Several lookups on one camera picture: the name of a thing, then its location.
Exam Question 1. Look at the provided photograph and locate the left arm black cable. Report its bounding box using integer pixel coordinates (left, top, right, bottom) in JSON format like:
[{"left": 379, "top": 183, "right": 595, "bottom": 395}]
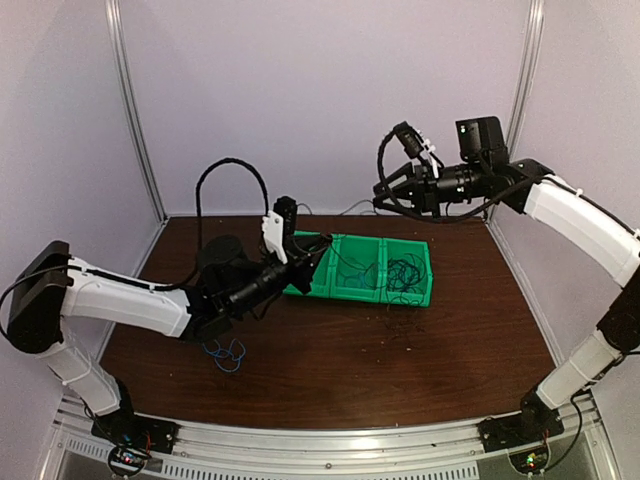
[{"left": 144, "top": 158, "right": 271, "bottom": 291}]

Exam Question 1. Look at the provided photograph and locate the aluminium post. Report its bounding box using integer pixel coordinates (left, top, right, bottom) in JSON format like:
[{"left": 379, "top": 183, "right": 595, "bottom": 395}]
[
  {"left": 483, "top": 0, "right": 546, "bottom": 224},
  {"left": 104, "top": 0, "right": 168, "bottom": 223}
]

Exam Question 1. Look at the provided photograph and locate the right green bin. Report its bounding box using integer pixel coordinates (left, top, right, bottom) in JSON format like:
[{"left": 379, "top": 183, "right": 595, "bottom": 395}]
[{"left": 382, "top": 238, "right": 434, "bottom": 308}]

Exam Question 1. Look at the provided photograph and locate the middle green bin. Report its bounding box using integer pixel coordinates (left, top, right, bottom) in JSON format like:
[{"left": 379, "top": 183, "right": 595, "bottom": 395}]
[{"left": 332, "top": 234, "right": 384, "bottom": 303}]

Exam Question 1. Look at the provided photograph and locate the brown thin cable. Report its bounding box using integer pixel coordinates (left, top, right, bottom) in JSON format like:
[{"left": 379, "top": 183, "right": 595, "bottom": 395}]
[{"left": 337, "top": 198, "right": 381, "bottom": 216}]

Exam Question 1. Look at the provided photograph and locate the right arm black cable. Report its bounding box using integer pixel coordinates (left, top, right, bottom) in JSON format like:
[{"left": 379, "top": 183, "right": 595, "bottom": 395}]
[{"left": 375, "top": 130, "right": 544, "bottom": 224}]

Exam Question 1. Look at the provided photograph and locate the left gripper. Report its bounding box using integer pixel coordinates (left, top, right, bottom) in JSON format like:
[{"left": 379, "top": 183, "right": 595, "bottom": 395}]
[{"left": 228, "top": 232, "right": 332, "bottom": 317}]

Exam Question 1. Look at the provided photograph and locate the green bin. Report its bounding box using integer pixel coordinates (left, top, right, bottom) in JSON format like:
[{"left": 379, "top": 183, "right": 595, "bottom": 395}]
[
  {"left": 382, "top": 238, "right": 434, "bottom": 308},
  {"left": 332, "top": 234, "right": 384, "bottom": 303},
  {"left": 284, "top": 230, "right": 340, "bottom": 298}
]

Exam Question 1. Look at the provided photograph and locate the blue cable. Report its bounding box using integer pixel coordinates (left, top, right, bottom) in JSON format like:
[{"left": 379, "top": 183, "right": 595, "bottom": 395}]
[{"left": 202, "top": 338, "right": 249, "bottom": 374}]

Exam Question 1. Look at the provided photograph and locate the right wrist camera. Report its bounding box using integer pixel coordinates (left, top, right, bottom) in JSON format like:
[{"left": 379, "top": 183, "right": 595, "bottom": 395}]
[{"left": 392, "top": 122, "right": 444, "bottom": 179}]

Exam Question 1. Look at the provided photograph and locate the left green bin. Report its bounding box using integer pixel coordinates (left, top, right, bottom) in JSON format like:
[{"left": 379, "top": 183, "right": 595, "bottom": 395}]
[{"left": 284, "top": 230, "right": 340, "bottom": 298}]

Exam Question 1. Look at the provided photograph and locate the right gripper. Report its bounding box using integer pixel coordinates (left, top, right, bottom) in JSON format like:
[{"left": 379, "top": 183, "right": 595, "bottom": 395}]
[{"left": 374, "top": 157, "right": 488, "bottom": 219}]

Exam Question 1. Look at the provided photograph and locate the left aluminium post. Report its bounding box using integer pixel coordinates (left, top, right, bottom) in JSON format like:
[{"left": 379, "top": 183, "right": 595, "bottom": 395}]
[{"left": 104, "top": 0, "right": 168, "bottom": 223}]

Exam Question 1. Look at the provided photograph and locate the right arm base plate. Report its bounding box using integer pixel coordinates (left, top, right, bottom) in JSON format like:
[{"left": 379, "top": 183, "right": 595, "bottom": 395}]
[{"left": 477, "top": 413, "right": 565, "bottom": 476}]

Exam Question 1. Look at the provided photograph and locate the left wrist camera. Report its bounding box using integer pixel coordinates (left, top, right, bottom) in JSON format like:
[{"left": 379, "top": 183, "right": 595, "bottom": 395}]
[{"left": 261, "top": 196, "right": 297, "bottom": 264}]

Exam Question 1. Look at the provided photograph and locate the right aluminium post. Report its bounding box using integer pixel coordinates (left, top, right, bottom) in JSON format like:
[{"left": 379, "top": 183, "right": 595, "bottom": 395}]
[{"left": 483, "top": 0, "right": 546, "bottom": 224}]

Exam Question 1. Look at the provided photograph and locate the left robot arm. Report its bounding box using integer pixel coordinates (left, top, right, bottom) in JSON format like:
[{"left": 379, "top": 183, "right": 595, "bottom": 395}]
[{"left": 3, "top": 234, "right": 333, "bottom": 444}]

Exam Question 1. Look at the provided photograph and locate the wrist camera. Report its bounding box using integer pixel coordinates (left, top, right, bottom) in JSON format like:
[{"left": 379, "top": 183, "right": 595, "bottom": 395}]
[
  {"left": 392, "top": 122, "right": 444, "bottom": 179},
  {"left": 261, "top": 196, "right": 297, "bottom": 264}
]

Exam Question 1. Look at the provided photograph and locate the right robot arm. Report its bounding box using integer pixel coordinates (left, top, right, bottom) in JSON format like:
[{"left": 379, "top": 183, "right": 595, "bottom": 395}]
[{"left": 373, "top": 116, "right": 639, "bottom": 442}]

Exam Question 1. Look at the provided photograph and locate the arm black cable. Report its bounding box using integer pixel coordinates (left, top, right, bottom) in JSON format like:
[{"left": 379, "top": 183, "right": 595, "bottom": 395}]
[
  {"left": 144, "top": 158, "right": 271, "bottom": 291},
  {"left": 375, "top": 130, "right": 544, "bottom": 224}
]

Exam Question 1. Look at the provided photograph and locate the front aluminium rail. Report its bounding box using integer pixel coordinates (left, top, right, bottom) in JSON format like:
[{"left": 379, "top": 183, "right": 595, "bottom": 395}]
[{"left": 35, "top": 395, "right": 623, "bottom": 479}]

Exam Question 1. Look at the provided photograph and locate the black thin cable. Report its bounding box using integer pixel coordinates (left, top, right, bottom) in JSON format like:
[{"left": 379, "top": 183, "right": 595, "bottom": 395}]
[{"left": 382, "top": 249, "right": 431, "bottom": 304}]

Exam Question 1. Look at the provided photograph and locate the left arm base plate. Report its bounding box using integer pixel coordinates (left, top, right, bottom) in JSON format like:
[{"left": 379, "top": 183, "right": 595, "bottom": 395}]
[{"left": 88, "top": 412, "right": 179, "bottom": 478}]

